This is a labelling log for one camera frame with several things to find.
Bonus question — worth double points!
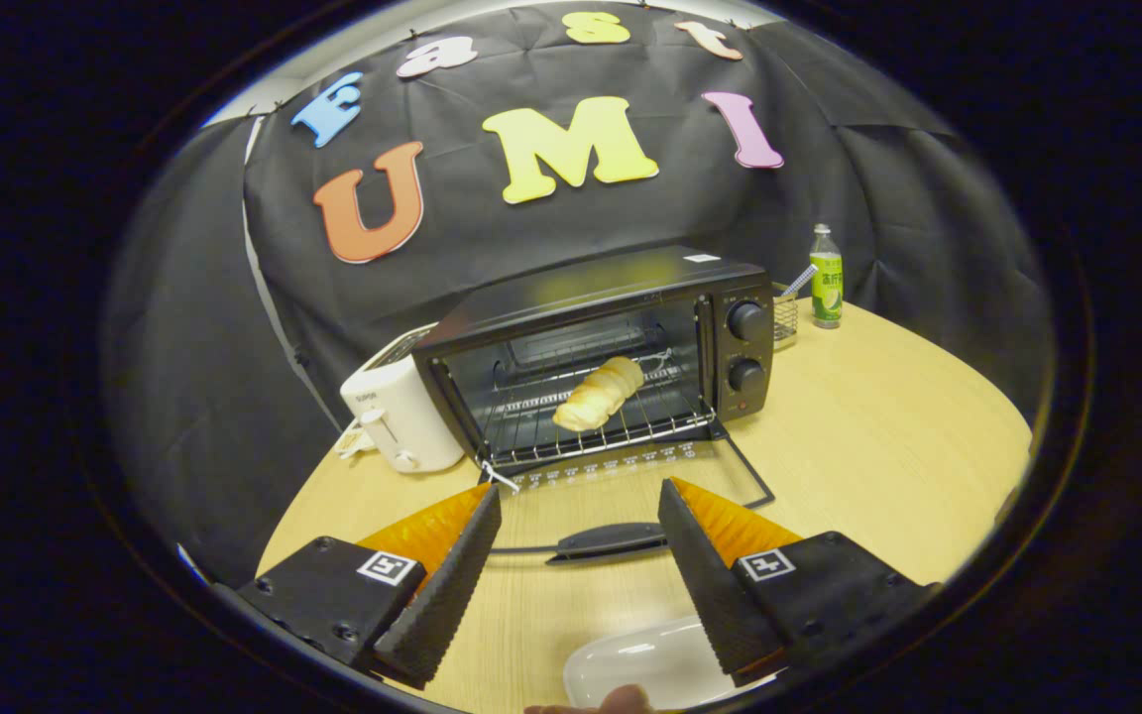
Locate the green drink bottle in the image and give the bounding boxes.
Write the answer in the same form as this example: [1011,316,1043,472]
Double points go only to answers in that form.
[810,223,844,330]

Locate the braided bread roll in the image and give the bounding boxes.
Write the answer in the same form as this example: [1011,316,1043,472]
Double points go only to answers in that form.
[552,356,645,432]

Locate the black toaster oven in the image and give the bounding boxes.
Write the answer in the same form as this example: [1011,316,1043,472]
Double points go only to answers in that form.
[410,245,777,566]

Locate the white pop-up toaster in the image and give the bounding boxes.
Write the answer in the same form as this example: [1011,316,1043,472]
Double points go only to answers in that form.
[339,323,466,474]

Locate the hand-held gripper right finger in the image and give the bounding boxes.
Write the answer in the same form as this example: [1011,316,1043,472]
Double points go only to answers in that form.
[657,478,934,687]

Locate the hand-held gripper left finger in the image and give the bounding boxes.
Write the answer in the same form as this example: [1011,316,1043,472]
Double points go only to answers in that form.
[237,484,503,690]

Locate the white rectangular plate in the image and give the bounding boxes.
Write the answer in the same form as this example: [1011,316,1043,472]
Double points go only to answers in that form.
[563,615,780,710]

